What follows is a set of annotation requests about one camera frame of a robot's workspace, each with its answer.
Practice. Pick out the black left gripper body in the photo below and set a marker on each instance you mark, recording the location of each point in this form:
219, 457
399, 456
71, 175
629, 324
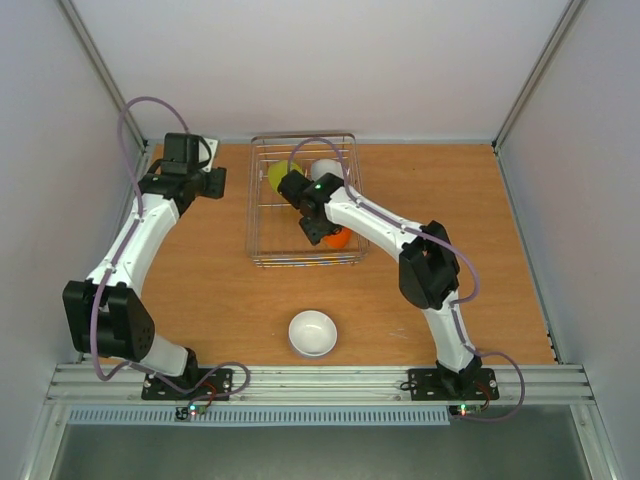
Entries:
214, 190

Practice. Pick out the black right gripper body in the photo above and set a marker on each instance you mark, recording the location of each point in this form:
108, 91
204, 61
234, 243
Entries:
316, 230

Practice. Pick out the white ceramic bowl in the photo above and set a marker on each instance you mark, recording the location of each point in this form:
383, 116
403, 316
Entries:
324, 166

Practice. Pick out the green white bowl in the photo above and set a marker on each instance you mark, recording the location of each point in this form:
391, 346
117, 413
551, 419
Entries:
275, 174

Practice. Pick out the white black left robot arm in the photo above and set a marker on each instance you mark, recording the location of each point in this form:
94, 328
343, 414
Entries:
105, 314

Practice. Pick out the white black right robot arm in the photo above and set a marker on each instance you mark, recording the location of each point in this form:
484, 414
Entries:
428, 265

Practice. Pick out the left small circuit board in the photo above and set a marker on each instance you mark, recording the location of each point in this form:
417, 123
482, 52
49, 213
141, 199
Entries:
192, 411

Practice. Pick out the small circuit board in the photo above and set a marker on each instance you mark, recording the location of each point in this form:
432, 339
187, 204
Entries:
465, 410
192, 411

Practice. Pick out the right small circuit board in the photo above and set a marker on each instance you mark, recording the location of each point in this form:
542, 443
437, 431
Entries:
465, 410

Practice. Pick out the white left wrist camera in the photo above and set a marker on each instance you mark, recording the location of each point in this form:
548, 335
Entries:
207, 153

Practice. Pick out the grey slotted cable duct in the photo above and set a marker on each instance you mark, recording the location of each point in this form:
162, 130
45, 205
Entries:
261, 416

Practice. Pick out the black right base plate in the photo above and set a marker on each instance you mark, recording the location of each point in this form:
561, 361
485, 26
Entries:
424, 384

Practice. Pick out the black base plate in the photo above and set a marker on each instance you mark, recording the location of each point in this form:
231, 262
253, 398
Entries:
189, 386
424, 384

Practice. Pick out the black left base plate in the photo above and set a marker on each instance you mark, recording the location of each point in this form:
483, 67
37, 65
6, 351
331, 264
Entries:
189, 386

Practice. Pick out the aluminium front rail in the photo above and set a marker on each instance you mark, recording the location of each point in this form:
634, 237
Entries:
314, 385

